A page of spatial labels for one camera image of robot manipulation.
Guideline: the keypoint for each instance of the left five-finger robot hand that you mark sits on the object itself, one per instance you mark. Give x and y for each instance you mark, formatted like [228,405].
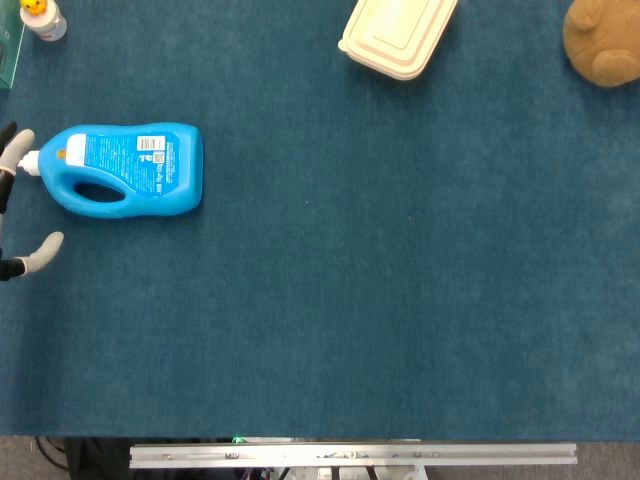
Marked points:
[21,144]

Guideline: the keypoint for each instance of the small green clip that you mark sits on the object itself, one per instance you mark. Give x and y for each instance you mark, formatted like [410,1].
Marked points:
[239,440]

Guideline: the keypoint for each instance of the brown plush toy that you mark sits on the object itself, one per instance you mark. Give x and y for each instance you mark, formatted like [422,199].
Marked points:
[605,45]

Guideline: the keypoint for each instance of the blue detergent pump bottle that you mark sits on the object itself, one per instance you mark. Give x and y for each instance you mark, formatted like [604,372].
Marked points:
[150,200]

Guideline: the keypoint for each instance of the aluminium profile rail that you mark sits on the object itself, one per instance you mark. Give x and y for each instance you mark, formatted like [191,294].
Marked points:
[350,456]

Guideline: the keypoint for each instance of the green cardboard product box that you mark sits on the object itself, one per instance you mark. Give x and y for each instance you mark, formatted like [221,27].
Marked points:
[9,45]

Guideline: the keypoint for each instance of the blue felt table cloth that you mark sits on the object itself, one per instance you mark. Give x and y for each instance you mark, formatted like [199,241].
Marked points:
[350,275]

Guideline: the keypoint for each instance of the cream plastic lunch box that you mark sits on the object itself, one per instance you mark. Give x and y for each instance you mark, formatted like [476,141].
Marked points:
[395,35]

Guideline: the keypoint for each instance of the small bottle with duck cap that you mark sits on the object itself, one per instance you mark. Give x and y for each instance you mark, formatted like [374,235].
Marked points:
[47,22]

